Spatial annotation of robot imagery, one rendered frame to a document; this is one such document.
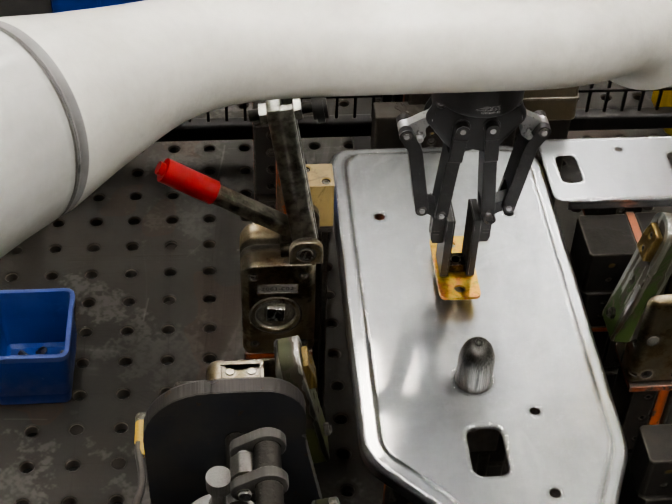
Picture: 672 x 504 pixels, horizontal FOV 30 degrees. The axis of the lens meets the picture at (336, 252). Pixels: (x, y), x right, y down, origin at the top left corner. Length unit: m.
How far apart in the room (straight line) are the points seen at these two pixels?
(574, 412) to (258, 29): 0.53
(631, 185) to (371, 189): 0.27
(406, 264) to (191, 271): 0.48
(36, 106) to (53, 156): 0.02
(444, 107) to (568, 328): 0.25
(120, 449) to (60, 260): 0.32
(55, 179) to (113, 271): 1.06
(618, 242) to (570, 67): 0.54
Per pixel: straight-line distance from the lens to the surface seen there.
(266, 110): 1.02
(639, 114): 1.83
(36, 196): 0.56
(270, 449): 0.81
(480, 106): 1.01
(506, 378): 1.11
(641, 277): 1.14
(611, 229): 1.30
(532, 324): 1.16
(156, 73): 0.62
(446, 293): 1.15
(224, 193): 1.09
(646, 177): 1.34
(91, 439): 1.45
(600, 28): 0.77
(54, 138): 0.57
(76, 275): 1.63
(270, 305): 1.16
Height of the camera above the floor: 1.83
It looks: 43 degrees down
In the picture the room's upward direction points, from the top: 2 degrees clockwise
